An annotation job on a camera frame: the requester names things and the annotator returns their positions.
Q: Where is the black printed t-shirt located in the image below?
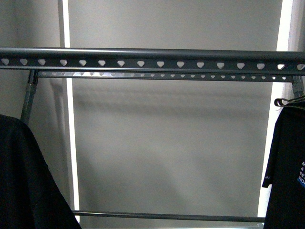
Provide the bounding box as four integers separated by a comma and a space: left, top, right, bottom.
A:
0, 115, 80, 229

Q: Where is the grey perforated rear rack rail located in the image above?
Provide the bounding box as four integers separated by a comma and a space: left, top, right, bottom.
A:
38, 71, 294, 83

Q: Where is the grey perforated front rack rail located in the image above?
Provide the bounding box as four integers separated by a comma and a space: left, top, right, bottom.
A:
0, 47, 305, 74

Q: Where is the black t-shirt with logo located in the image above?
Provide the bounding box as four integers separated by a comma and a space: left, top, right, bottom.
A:
262, 102, 305, 229

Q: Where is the grey rack left upright leg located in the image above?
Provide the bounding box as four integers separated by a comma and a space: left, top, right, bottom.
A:
20, 70, 38, 125

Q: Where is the grey perforated rack rail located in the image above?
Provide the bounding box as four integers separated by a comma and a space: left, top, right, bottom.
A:
38, 71, 294, 83
0, 47, 305, 74

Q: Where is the grey lower rack crossbar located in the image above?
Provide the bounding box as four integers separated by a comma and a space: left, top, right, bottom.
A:
72, 210, 265, 223

